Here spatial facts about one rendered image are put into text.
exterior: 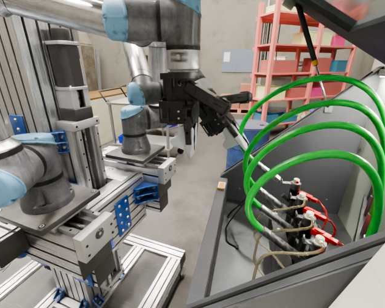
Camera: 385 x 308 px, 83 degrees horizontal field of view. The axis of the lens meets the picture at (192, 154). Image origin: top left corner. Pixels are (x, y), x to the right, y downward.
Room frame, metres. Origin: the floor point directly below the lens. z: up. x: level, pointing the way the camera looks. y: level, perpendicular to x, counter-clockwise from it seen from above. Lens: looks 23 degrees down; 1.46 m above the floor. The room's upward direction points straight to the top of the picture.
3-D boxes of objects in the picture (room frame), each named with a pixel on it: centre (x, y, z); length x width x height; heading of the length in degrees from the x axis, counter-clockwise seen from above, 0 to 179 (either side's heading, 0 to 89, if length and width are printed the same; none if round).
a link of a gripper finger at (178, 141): (0.51, 0.03, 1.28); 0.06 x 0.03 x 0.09; 76
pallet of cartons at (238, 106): (7.18, -1.54, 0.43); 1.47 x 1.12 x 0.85; 69
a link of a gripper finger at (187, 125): (0.50, 0.01, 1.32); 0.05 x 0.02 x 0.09; 166
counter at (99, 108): (4.63, 1.94, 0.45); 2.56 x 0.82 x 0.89; 159
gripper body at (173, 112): (0.52, 0.03, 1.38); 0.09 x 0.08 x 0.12; 76
